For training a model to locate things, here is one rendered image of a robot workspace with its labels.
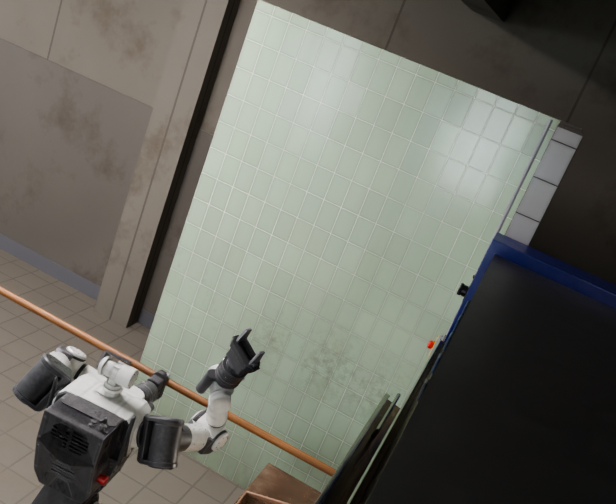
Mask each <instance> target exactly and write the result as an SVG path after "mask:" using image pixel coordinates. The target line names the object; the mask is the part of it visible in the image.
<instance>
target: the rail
mask: <svg viewBox="0 0 616 504"><path fill-rule="evenodd" d="M389 397H390V395H389V394H387V393H386V394H385V395H384V397H383V398H382V400H381V401H380V403H379V404H378V406H377V407H376V409H375V411H374V412H373V414H372V415H371V417H370V418H369V420H368V421H367V423H366V425H365V426H364V428H363V429H362V431H361V432H360V434H359V435H358V437H357V439H356V440H355V442H354V443H353V445H352V446H351V448H350V449H349V451H348V453H347V454H346V456H345V457H344V459H343V460H342V462H341V463H340V465H339V467H338V468H337V470H336V471H335V473H334V474H333V476H332V477H331V479H330V481H329V482H328V484H327V485H326V487H325V488H324V490H323V491H322V493H321V495H320V496H319V498H318V499H317V501H316V502H315V504H323V503H324V501H325V500H326V498H327V497H328V495H329V493H330V492H331V490H332V489H333V487H334V485H335V484H336V482H337V481H338V479H339V477H340V476H341V474H342V473H343V471H344V469H345V468H346V466H347V464H348V463H349V461H350V460H351V458H352V456H353V455H354V453H355V452H356V450H357V448H358V447H359V445H360V444H361V442H362V440H363V439H364V437H365V436H366V434H367V432H368V431H369V429H370V428H371V426H372V424H373V423H374V421H375V419H376V418H377V416H378V415H379V413H380V411H381V410H382V408H383V407H384V405H385V403H386V402H387V400H388V399H389Z"/></svg>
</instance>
